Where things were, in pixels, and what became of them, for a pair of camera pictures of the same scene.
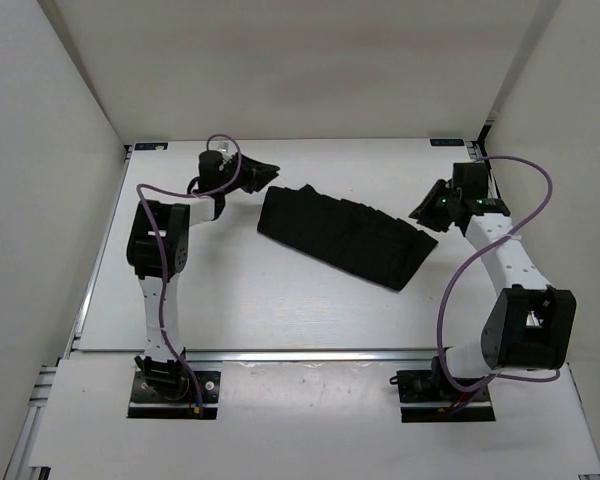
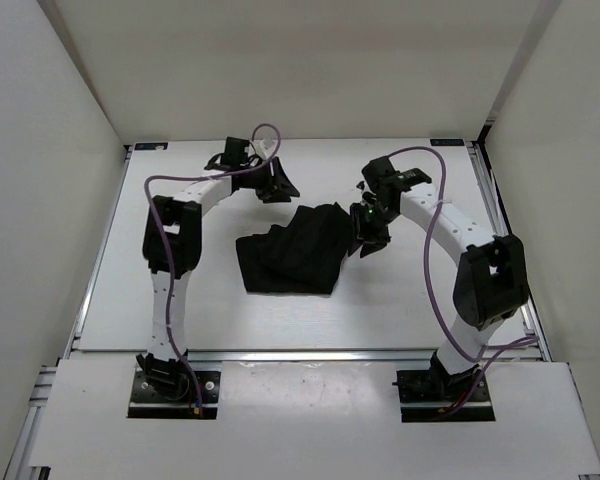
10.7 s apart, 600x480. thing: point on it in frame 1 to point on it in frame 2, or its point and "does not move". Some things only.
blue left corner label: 150,145 does not move
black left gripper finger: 257,169 to 281,182
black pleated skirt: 359,240 to 302,257
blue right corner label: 446,142 does not move
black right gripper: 425,213 to 373,241
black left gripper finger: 255,184 to 273,196
